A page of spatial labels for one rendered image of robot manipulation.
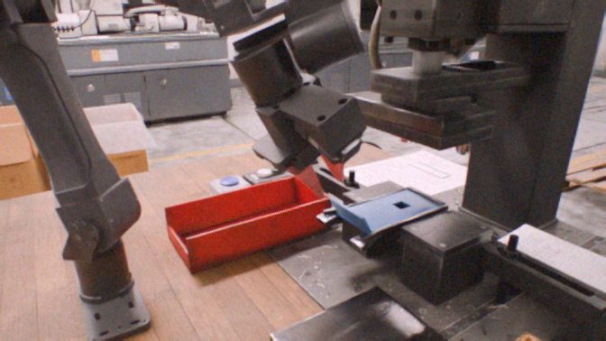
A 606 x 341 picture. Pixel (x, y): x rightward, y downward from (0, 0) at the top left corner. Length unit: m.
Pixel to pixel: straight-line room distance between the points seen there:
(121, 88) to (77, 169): 4.41
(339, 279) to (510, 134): 0.37
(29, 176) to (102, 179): 2.15
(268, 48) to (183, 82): 4.63
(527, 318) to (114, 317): 0.51
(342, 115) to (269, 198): 0.43
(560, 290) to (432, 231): 0.16
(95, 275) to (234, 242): 0.19
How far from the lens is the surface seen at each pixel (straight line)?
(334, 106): 0.36
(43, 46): 0.53
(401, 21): 0.52
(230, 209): 0.74
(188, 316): 0.56
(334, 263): 0.63
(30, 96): 0.52
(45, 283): 0.70
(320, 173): 0.75
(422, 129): 0.50
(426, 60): 0.54
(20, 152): 2.62
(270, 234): 0.65
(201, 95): 5.09
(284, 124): 0.41
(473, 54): 7.74
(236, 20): 0.39
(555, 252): 0.66
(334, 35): 0.38
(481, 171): 0.79
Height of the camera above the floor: 1.26
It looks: 22 degrees down
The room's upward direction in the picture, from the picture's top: straight up
